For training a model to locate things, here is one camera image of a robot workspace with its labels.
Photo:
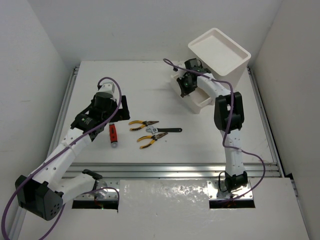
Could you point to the black adjustable wrench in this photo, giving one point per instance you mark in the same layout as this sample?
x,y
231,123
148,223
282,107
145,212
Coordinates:
x,y
154,130

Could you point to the white bottom drawer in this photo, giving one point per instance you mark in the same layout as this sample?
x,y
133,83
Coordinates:
x,y
196,100

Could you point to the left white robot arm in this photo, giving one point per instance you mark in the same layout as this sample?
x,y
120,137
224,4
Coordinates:
x,y
42,192

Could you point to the white drawer cabinet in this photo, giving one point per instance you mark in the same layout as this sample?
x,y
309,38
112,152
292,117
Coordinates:
x,y
225,58

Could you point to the red adjustable wrench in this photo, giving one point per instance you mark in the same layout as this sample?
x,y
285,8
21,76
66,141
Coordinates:
x,y
113,135

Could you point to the yellow pliers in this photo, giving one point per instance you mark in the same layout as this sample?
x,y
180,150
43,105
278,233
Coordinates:
x,y
143,124
152,138

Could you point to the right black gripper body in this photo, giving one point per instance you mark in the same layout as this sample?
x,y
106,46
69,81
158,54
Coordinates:
x,y
185,84

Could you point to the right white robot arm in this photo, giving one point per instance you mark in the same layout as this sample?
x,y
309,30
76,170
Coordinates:
x,y
228,116

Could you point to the aluminium table frame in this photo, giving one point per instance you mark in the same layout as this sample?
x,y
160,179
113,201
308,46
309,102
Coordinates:
x,y
163,189

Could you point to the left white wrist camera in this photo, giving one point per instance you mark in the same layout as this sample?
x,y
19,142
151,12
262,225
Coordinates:
x,y
108,88

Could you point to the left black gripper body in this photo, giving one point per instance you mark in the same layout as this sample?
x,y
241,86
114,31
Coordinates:
x,y
118,110

